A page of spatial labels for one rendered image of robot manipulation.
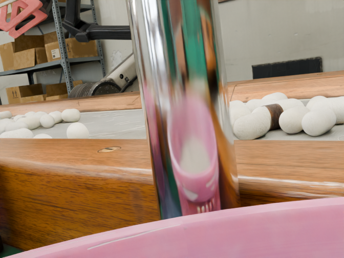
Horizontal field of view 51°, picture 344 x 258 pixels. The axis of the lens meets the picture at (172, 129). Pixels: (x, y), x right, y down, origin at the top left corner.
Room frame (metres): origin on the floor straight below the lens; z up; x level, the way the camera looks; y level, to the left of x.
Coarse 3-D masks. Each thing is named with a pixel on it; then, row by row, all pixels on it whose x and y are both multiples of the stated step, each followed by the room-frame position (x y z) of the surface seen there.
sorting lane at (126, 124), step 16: (96, 112) 0.67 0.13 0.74; (112, 112) 0.63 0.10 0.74; (128, 112) 0.59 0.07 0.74; (48, 128) 0.52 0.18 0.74; (64, 128) 0.49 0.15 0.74; (96, 128) 0.45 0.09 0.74; (112, 128) 0.43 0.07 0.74; (128, 128) 0.41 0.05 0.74; (144, 128) 0.39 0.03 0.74; (336, 128) 0.26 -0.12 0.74
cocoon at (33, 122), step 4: (32, 116) 0.54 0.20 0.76; (36, 116) 0.54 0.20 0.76; (20, 120) 0.52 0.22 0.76; (24, 120) 0.52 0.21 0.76; (28, 120) 0.53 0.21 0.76; (32, 120) 0.53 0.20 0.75; (36, 120) 0.54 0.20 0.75; (28, 124) 0.52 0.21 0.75; (32, 124) 0.53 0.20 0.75; (36, 124) 0.53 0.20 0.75; (28, 128) 0.53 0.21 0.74; (32, 128) 0.53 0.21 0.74
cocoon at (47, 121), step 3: (45, 114) 0.54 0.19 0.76; (42, 117) 0.52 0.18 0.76; (45, 117) 0.52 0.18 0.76; (48, 117) 0.52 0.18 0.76; (51, 117) 0.53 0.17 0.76; (42, 120) 0.52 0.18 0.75; (45, 120) 0.52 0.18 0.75; (48, 120) 0.52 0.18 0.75; (51, 120) 0.52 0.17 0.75; (54, 120) 0.53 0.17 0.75; (42, 123) 0.52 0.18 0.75; (45, 123) 0.52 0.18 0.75; (48, 123) 0.52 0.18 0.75; (51, 123) 0.52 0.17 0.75; (45, 126) 0.52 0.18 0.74; (48, 126) 0.52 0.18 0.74; (51, 126) 0.53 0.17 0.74
